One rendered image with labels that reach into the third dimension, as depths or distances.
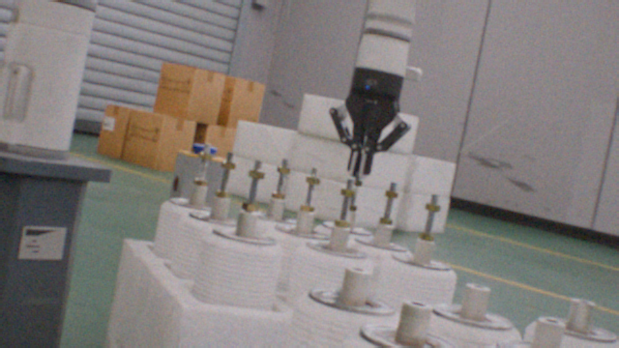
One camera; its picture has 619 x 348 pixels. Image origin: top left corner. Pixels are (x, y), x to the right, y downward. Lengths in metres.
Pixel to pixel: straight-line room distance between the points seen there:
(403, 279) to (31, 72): 0.50
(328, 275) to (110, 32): 6.15
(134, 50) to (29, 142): 6.27
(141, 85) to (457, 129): 2.56
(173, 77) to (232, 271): 4.20
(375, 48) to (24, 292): 0.61
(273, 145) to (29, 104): 3.29
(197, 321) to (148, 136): 4.09
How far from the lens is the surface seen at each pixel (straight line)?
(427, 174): 4.34
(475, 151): 6.98
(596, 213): 6.53
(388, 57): 1.30
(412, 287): 1.09
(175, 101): 5.12
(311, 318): 0.73
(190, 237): 1.11
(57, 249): 1.02
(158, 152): 4.94
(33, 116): 1.00
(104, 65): 7.09
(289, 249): 1.14
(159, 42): 7.40
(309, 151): 4.07
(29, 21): 1.01
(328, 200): 3.97
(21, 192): 0.98
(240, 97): 5.33
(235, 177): 4.36
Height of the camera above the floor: 0.39
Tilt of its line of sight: 3 degrees down
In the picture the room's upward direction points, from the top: 11 degrees clockwise
